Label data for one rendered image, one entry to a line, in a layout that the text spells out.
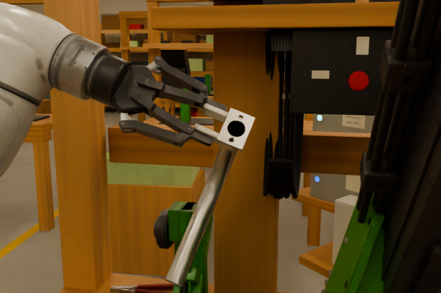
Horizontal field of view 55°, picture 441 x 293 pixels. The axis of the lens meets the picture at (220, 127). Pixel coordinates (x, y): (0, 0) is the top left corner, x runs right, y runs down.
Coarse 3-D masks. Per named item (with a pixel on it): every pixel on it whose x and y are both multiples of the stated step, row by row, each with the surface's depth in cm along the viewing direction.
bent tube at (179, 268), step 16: (240, 112) 62; (224, 128) 61; (240, 128) 64; (224, 144) 61; (240, 144) 61; (224, 160) 70; (224, 176) 72; (208, 192) 71; (208, 208) 70; (192, 224) 69; (192, 240) 68; (176, 256) 67; (192, 256) 67; (176, 272) 65
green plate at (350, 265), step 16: (368, 208) 53; (352, 224) 59; (368, 224) 50; (352, 240) 56; (368, 240) 50; (384, 240) 51; (352, 256) 53; (368, 256) 50; (336, 272) 60; (352, 272) 51; (368, 272) 52; (336, 288) 57; (352, 288) 51; (368, 288) 52
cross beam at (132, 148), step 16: (112, 128) 104; (208, 128) 103; (112, 144) 105; (128, 144) 104; (144, 144) 103; (160, 144) 103; (192, 144) 101; (304, 144) 96; (320, 144) 95; (336, 144) 94; (352, 144) 94; (368, 144) 93; (112, 160) 106; (128, 160) 105; (144, 160) 104; (160, 160) 103; (176, 160) 103; (192, 160) 102; (208, 160) 101; (304, 160) 96; (320, 160) 96; (336, 160) 95; (352, 160) 94
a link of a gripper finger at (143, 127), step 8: (128, 120) 62; (136, 120) 62; (128, 128) 62; (136, 128) 61; (144, 128) 61; (152, 128) 62; (160, 128) 62; (152, 136) 63; (160, 136) 61; (168, 136) 61; (176, 136) 61; (176, 144) 63
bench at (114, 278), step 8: (112, 280) 108; (120, 280) 108; (128, 280) 108; (136, 280) 108; (144, 280) 108; (152, 280) 108; (160, 280) 108; (64, 288) 105; (72, 288) 105; (104, 288) 105; (208, 288) 105
